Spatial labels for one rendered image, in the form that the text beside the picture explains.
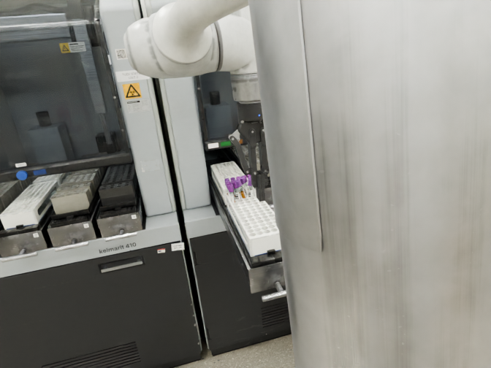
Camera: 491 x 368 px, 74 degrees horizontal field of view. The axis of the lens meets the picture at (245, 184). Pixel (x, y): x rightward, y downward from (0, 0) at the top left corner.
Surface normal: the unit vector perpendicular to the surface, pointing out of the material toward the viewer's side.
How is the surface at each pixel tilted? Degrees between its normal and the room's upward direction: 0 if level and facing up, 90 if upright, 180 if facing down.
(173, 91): 90
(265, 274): 90
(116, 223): 90
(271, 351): 0
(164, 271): 90
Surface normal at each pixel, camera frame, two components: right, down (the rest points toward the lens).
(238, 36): 0.26, 0.26
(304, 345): -0.92, 0.22
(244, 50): 0.25, 0.50
